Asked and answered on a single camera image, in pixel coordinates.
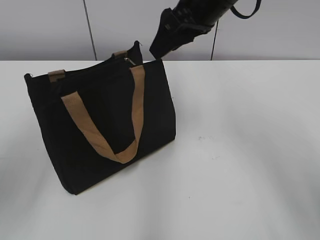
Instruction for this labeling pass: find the silver zipper pull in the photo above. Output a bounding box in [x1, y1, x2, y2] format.
[124, 57, 136, 66]

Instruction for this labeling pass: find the black tote bag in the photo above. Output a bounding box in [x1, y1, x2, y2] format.
[24, 41, 176, 195]

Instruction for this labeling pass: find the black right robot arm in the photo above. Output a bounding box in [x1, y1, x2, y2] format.
[149, 0, 236, 59]

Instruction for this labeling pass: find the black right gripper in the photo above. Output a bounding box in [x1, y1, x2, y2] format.
[149, 0, 214, 59]

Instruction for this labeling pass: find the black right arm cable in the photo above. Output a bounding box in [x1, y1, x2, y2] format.
[229, 0, 262, 19]

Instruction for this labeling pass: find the tan front bag handle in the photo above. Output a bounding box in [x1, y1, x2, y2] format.
[61, 65, 146, 164]

